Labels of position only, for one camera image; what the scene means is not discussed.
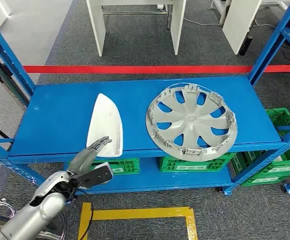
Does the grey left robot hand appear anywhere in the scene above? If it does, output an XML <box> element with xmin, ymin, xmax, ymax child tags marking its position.
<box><xmin>67</xmin><ymin>135</ymin><xmax>113</xmax><ymax>177</ymax></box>

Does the white plastic shell part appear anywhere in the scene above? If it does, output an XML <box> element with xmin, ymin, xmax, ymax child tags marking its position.
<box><xmin>86</xmin><ymin>92</ymin><xmax>124</xmax><ymax>158</ymax></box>

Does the red barrier belt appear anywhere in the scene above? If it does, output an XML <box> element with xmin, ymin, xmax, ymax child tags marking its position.
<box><xmin>22</xmin><ymin>64</ymin><xmax>290</xmax><ymax>74</ymax></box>

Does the white desk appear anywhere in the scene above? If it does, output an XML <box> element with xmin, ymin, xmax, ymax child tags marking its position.
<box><xmin>85</xmin><ymin>0</ymin><xmax>187</xmax><ymax>58</ymax></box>
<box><xmin>211</xmin><ymin>0</ymin><xmax>290</xmax><ymax>56</ymax></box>

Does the grey wheel hubcap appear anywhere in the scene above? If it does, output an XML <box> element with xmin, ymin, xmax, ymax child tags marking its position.
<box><xmin>145</xmin><ymin>82</ymin><xmax>238</xmax><ymax>163</ymax></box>

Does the black power adapter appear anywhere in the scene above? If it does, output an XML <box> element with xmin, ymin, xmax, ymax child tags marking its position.
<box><xmin>238</xmin><ymin>35</ymin><xmax>254</xmax><ymax>57</ymax></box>

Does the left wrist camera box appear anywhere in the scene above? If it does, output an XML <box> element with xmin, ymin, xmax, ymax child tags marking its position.
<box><xmin>71</xmin><ymin>161</ymin><xmax>114</xmax><ymax>190</ymax></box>

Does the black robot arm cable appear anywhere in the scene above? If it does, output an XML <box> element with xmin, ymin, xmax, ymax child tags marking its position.
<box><xmin>79</xmin><ymin>188</ymin><xmax>94</xmax><ymax>240</ymax></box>

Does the white floor cable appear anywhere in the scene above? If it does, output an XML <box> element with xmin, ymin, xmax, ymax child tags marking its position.
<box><xmin>183</xmin><ymin>15</ymin><xmax>224</xmax><ymax>27</ymax></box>

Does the black cable in crate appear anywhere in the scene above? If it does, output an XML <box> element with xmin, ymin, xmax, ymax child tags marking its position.
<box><xmin>270</xmin><ymin>111</ymin><xmax>289</xmax><ymax>123</ymax></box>

